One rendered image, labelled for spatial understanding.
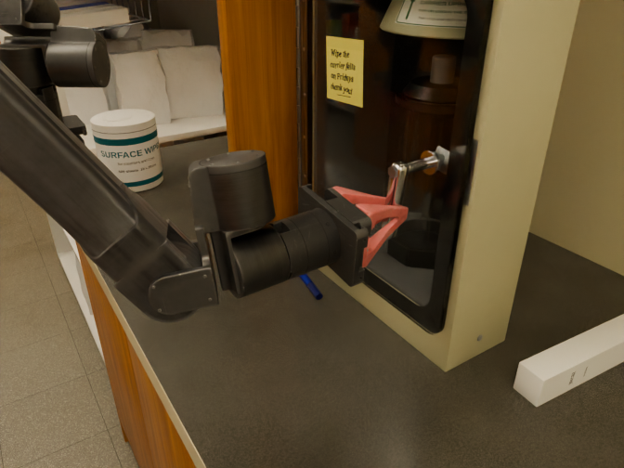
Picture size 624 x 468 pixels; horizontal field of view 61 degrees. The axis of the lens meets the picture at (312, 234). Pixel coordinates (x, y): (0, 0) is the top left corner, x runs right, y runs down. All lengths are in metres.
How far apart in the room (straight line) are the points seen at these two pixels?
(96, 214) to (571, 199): 0.80
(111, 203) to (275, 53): 0.43
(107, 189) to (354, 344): 0.40
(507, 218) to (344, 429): 0.29
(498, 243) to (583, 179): 0.40
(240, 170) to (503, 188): 0.29
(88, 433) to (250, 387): 1.37
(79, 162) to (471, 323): 0.46
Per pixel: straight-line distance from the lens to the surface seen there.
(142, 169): 1.17
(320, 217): 0.50
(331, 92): 0.70
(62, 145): 0.45
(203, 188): 0.45
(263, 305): 0.78
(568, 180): 1.02
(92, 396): 2.11
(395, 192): 0.55
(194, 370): 0.69
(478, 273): 0.63
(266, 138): 0.82
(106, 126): 1.15
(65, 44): 0.75
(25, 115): 0.45
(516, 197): 0.62
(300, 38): 0.75
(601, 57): 0.96
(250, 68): 0.78
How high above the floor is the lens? 1.40
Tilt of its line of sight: 28 degrees down
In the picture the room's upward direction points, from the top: straight up
